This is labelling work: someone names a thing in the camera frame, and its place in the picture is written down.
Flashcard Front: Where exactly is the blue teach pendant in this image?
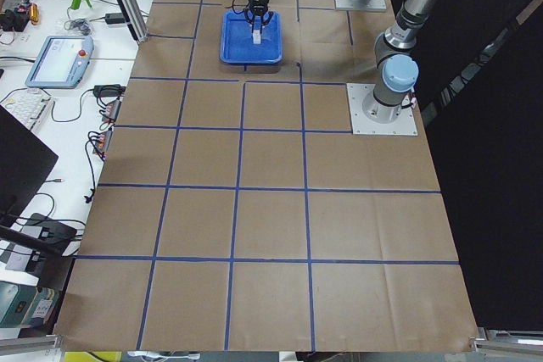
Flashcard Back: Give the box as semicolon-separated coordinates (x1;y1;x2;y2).
25;36;94;89

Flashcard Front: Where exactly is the blue plastic tray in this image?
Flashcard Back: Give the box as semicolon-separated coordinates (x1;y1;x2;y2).
220;10;283;64

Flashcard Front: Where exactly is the black monitor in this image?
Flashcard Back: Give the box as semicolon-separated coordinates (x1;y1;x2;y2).
0;108;59;227

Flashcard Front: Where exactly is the white keyboard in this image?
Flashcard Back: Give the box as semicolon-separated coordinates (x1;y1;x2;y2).
1;88;53;132

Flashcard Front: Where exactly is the brown paper table cover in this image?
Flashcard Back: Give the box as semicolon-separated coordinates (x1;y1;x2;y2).
55;0;477;353

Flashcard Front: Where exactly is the black power adapter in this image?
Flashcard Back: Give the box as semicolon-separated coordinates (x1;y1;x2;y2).
104;13;126;25

